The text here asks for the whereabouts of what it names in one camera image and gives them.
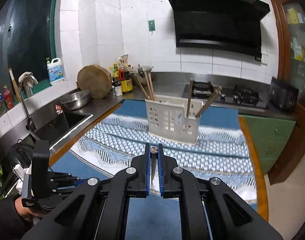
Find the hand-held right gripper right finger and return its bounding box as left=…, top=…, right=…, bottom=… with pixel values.
left=158, top=144, right=284, bottom=240

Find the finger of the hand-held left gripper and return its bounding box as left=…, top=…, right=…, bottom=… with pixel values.
left=51, top=180, right=88, bottom=197
left=49, top=171, right=84, bottom=184

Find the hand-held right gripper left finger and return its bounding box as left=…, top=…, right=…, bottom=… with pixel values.
left=21, top=142, right=151, bottom=240

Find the wooden chopstick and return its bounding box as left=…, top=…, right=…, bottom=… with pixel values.
left=195, top=87, right=219, bottom=118
left=144, top=71, right=153, bottom=100
left=195, top=86, right=222, bottom=118
left=150, top=145, right=158, bottom=189
left=186, top=79, right=193, bottom=118
left=134, top=75, right=150, bottom=100
left=148, top=73, right=156, bottom=101

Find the white plastic chopstick holder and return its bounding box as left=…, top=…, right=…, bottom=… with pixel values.
left=145, top=99, right=202, bottom=147

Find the person's left forearm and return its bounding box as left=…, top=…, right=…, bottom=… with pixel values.
left=0, top=197, right=30, bottom=240

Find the person's left hand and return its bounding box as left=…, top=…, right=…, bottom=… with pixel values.
left=14, top=194, right=44, bottom=224

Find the white power strip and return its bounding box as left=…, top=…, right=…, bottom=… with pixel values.
left=12, top=164, right=30, bottom=180

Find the blue patterned tablecloth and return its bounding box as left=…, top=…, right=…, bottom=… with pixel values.
left=49, top=99, right=259, bottom=240

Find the steel kitchen sink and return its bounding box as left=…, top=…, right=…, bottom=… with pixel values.
left=30, top=110, right=94, bottom=153

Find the steel faucet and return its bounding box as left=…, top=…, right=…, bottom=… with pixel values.
left=18, top=72, right=39, bottom=132

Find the red plastic bottle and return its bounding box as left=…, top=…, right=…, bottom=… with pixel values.
left=4, top=85, right=15, bottom=110

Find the steel colander bowl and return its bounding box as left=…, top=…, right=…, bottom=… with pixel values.
left=60, top=90, right=91, bottom=110

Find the white dish soap jug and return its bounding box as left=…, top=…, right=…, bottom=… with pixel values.
left=46, top=57, right=64, bottom=86

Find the round wooden chopping block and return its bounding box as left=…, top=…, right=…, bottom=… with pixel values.
left=77, top=64, right=113, bottom=100

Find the steel cooking pot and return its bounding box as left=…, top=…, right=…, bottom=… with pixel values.
left=131, top=65, right=154, bottom=85

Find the black gas stove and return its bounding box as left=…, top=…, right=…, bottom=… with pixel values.
left=182, top=81, right=269, bottom=110

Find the green cabinet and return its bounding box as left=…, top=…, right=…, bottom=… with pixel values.
left=239, top=114, right=296, bottom=183

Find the green framed window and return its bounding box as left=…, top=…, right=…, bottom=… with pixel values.
left=0, top=0, right=60, bottom=98

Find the black box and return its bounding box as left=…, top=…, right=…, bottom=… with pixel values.
left=270, top=77, right=299, bottom=113

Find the black range hood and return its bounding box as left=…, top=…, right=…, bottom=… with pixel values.
left=165, top=0, right=271, bottom=55

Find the wooden glass door cabinet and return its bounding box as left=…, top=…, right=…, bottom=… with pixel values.
left=264, top=0, right=305, bottom=140

